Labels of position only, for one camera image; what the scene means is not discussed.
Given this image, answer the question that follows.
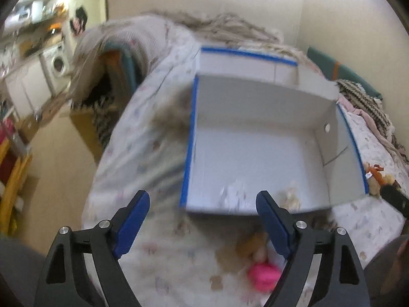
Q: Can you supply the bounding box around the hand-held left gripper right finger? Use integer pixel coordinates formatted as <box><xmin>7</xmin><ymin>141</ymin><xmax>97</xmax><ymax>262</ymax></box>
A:
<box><xmin>256</xmin><ymin>190</ymin><xmax>372</xmax><ymax>307</ymax></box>

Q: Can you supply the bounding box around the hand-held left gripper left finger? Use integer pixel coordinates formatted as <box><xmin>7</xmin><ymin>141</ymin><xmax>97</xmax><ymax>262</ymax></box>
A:
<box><xmin>35</xmin><ymin>190</ymin><xmax>151</xmax><ymax>307</ymax></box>

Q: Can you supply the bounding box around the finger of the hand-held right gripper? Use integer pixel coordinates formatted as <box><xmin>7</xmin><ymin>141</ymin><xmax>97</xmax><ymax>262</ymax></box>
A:
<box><xmin>380</xmin><ymin>185</ymin><xmax>409</xmax><ymax>222</ymax></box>

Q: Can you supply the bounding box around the beige plush toy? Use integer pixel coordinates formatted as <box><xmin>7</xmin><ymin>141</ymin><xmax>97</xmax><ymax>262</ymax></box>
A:
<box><xmin>279</xmin><ymin>182</ymin><xmax>302</xmax><ymax>212</ymax></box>

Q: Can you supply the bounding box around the brown plush toy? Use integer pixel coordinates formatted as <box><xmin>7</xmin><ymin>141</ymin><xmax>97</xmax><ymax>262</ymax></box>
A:
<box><xmin>236</xmin><ymin>232</ymin><xmax>269</xmax><ymax>260</ymax></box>

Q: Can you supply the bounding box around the white plush toy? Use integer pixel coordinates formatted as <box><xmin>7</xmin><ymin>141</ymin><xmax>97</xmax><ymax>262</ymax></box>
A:
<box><xmin>220</xmin><ymin>180</ymin><xmax>247</xmax><ymax>210</ymax></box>

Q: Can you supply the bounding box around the pink plush toy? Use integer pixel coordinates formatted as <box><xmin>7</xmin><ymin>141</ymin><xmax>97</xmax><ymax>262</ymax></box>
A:
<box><xmin>247</xmin><ymin>262</ymin><xmax>283</xmax><ymax>292</ymax></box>

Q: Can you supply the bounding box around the white cardboard box blue tape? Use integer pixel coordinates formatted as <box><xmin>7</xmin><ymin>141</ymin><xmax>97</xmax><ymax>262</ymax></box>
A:
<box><xmin>179</xmin><ymin>46</ymin><xmax>370</xmax><ymax>215</ymax></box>

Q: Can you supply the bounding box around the orange plush toy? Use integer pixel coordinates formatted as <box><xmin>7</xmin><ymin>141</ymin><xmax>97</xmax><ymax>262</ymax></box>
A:
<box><xmin>363</xmin><ymin>162</ymin><xmax>394</xmax><ymax>196</ymax></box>

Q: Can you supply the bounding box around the pink cloth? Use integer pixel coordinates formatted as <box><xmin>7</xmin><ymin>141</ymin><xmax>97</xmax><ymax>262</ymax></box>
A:
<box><xmin>339</xmin><ymin>97</ymin><xmax>397</xmax><ymax>149</ymax></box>

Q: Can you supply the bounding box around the striped knitted blanket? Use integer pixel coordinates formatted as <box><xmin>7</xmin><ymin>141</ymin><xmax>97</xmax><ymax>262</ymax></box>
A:
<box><xmin>335</xmin><ymin>78</ymin><xmax>409</xmax><ymax>163</ymax></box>

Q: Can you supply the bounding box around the black white patterned cloth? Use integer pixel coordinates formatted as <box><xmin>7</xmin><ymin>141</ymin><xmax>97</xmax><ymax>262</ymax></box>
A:
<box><xmin>84</xmin><ymin>85</ymin><xmax>119</xmax><ymax>148</ymax></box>

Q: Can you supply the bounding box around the yellow wooden chair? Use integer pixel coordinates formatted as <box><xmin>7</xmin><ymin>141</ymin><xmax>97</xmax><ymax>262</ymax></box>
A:
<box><xmin>0</xmin><ymin>141</ymin><xmax>32</xmax><ymax>235</ymax></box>

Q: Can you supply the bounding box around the teal cushion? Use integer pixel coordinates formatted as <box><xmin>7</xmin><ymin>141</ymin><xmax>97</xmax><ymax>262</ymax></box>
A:
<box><xmin>307</xmin><ymin>47</ymin><xmax>383</xmax><ymax>100</ymax></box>

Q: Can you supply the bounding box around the white cabinet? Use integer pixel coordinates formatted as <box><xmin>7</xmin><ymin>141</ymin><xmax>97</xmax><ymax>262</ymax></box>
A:
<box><xmin>3</xmin><ymin>59</ymin><xmax>53</xmax><ymax>117</ymax></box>

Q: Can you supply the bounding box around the white washing machine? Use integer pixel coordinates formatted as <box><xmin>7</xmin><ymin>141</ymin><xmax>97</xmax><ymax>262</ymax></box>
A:
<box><xmin>40</xmin><ymin>43</ymin><xmax>72</xmax><ymax>80</ymax></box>

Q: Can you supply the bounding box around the grey fringed blanket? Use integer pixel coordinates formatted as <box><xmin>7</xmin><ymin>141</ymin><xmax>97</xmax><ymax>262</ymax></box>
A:
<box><xmin>69</xmin><ymin>10</ymin><xmax>283</xmax><ymax>109</ymax></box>

